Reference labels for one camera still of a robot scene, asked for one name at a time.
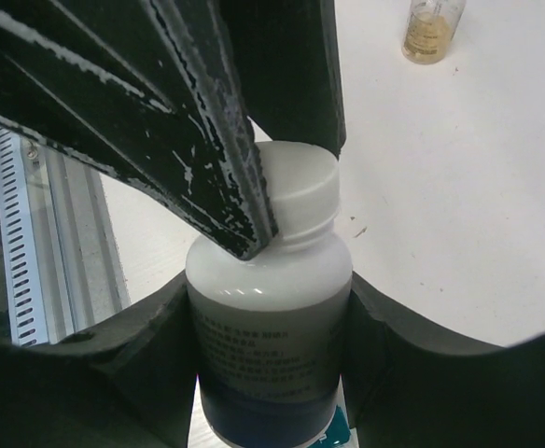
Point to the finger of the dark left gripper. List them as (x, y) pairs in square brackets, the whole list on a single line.
[(145, 92), (287, 57)]

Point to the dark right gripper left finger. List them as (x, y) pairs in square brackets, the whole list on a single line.
[(128, 381)]

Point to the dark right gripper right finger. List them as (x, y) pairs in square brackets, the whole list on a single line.
[(410, 382)]

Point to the weekly pill organizer strip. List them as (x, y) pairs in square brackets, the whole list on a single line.
[(338, 433)]

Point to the white pill bottle blue label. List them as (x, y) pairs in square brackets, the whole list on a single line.
[(270, 333)]

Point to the clear glass jar gold lid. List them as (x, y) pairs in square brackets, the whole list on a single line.
[(430, 29)]

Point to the white slotted cable duct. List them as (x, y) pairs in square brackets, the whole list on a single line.
[(27, 318)]

